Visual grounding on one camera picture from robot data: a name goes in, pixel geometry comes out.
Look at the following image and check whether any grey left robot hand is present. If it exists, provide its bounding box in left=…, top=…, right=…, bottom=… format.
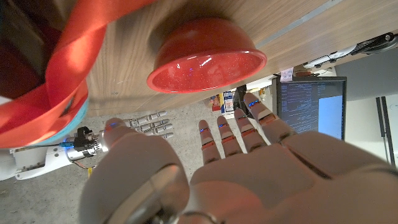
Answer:
left=79, top=92, right=398, bottom=224

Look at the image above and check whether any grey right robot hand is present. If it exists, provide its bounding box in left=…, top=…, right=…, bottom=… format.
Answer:
left=123, top=110, right=175, bottom=140

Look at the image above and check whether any red bowl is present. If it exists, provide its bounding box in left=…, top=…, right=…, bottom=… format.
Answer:
left=146, top=17, right=268, bottom=94

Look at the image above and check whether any orange ribbon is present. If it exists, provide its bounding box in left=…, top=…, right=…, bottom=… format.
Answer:
left=0, top=0, right=156, bottom=149

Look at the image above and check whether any white canister blue label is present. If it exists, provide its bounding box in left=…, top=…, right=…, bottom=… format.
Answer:
left=220, top=90, right=236, bottom=116

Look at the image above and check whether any black computer monitor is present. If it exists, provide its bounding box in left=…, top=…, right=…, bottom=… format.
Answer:
left=272, top=76, right=348, bottom=141

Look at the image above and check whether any pink sticky note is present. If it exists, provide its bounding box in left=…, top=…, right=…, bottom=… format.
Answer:
left=280, top=67, right=295, bottom=82

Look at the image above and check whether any white game controller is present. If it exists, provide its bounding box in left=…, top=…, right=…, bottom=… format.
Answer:
left=303, top=45, right=357, bottom=70

